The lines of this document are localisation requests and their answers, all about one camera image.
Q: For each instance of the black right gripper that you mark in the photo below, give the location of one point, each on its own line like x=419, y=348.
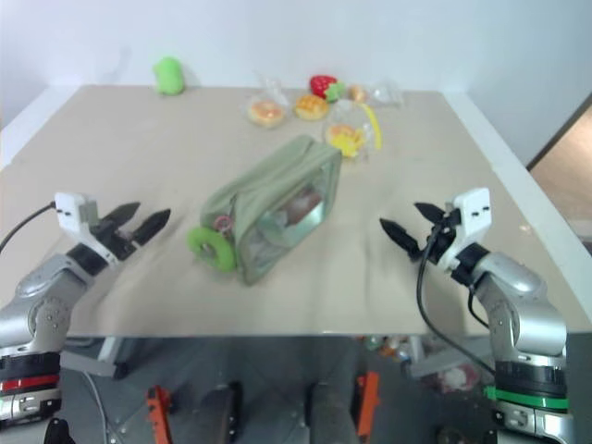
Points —
x=439, y=240

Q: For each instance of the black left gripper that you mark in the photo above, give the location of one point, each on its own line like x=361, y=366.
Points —
x=118, y=240

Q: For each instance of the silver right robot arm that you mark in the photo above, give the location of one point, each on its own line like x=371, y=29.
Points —
x=527, y=305

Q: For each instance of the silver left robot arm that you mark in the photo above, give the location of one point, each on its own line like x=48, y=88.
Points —
x=44, y=296

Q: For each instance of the green mesh pouch bag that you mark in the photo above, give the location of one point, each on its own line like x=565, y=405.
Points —
x=277, y=176

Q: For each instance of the beige table cloth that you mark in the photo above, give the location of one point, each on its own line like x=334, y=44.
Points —
x=139, y=162

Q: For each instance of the yellow strip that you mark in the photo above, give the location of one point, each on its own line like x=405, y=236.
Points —
x=374, y=127

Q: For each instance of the bagged orange yellow toy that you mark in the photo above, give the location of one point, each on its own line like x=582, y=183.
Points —
x=344, y=136

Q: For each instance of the colourful toys on floor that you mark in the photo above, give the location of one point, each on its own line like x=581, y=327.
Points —
x=386, y=347

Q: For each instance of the white table leg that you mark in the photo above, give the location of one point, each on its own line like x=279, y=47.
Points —
x=421, y=356
x=104, y=353

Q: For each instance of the small peach toy bun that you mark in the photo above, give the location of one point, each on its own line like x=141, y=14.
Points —
x=357, y=92

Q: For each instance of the green plush toy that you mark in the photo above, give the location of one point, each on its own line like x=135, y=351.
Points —
x=168, y=76

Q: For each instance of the pink white bag on floor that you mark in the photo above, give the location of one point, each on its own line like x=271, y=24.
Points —
x=455, y=377

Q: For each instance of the orange toy pineapple bun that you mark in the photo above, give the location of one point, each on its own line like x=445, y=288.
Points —
x=311, y=106

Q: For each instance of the brown wooden door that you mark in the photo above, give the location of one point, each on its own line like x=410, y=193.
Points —
x=566, y=166

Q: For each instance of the bagged orange toy donut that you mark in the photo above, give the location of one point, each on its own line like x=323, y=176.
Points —
x=266, y=111

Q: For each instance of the red toy strawberry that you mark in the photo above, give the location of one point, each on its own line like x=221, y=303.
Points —
x=321, y=84

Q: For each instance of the orange clamp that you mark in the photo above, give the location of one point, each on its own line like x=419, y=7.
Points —
x=367, y=402
x=158, y=411

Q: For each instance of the small black rounded shape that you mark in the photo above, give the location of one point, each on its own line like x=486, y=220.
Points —
x=57, y=432

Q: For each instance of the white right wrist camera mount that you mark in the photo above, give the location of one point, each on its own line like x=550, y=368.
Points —
x=474, y=210

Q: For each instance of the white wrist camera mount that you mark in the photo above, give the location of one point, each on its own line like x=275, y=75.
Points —
x=474, y=210
x=69, y=210

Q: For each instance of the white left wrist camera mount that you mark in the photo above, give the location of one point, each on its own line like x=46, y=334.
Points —
x=69, y=210

